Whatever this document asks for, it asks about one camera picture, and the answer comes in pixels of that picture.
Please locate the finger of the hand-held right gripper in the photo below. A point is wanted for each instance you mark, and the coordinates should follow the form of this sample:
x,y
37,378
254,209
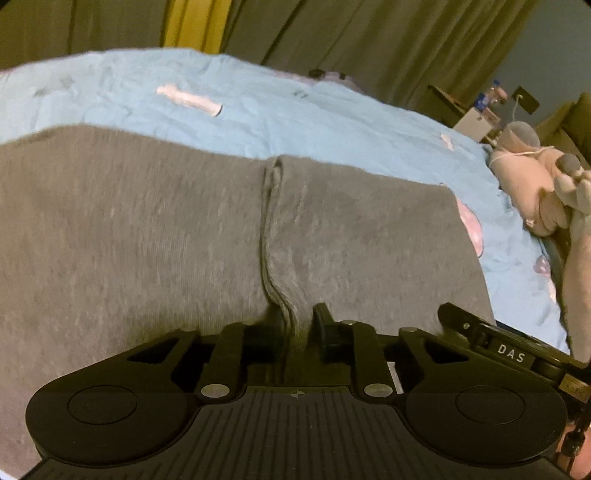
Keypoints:
x,y
459,321

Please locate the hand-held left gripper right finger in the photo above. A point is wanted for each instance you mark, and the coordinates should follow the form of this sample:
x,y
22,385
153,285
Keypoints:
x,y
325,332

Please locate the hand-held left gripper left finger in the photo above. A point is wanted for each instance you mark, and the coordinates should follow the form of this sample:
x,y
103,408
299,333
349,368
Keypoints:
x,y
265,341

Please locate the grey sweat pants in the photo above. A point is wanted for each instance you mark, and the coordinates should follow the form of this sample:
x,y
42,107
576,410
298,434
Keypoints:
x,y
138,240

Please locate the person's right forearm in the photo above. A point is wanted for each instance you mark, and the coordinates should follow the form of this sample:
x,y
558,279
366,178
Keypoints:
x,y
575,466

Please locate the pink plush toy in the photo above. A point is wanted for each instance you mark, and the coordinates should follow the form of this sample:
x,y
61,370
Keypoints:
x,y
531,189

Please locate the white box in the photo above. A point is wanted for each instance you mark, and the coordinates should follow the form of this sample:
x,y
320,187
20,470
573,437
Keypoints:
x,y
472,124

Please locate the light blue printed bed sheet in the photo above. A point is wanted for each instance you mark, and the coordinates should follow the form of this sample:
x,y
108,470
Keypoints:
x,y
323,120

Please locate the dark wooden nightstand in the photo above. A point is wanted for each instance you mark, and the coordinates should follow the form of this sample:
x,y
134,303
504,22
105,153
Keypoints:
x,y
445,104

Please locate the blue label bottle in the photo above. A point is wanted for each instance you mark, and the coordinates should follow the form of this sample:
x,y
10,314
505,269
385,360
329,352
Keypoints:
x,y
482,102

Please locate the olive upholstered chair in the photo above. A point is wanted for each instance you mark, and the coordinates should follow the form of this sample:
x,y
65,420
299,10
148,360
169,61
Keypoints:
x,y
570,124

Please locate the clear plastic bottle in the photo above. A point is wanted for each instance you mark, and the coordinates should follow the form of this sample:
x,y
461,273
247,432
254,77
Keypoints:
x,y
499,92

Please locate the olive green curtain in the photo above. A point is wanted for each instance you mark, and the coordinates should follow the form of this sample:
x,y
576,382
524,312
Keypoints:
x,y
369,41
83,27

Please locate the yellow curtain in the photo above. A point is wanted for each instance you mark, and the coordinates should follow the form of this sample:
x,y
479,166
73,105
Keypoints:
x,y
194,23

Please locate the black wall socket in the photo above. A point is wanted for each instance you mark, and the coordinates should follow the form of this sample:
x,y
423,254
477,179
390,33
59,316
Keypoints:
x,y
527,99

